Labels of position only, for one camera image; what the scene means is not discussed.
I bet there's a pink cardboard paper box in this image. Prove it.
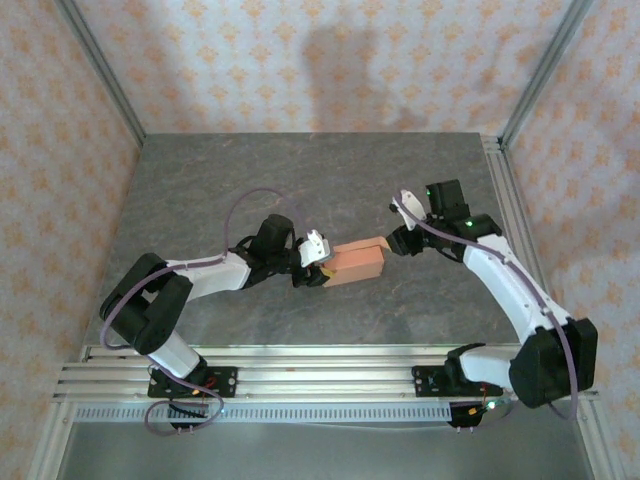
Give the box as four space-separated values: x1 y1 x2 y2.
323 234 392 291

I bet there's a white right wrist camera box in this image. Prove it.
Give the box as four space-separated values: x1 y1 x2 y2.
389 188 427 232

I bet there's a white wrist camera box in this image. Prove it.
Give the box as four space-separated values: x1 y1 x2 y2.
297 228 332 267
389 188 427 232

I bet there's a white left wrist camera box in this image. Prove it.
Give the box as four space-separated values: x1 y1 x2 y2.
297 228 332 267

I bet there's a long aluminium side rail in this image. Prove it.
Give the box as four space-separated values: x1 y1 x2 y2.
480 133 570 347

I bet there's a wide aluminium mounting rail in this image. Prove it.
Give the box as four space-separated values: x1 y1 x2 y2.
52 342 601 404

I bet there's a slotted grey cable duct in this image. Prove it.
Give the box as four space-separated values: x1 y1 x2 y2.
74 402 454 424

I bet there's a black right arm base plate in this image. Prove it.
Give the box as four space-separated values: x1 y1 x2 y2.
411 364 506 400

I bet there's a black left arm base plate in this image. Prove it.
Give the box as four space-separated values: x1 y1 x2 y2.
148 366 239 400

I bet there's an aluminium frame post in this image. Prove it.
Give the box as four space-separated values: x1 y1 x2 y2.
498 0 597 150
53 0 148 149

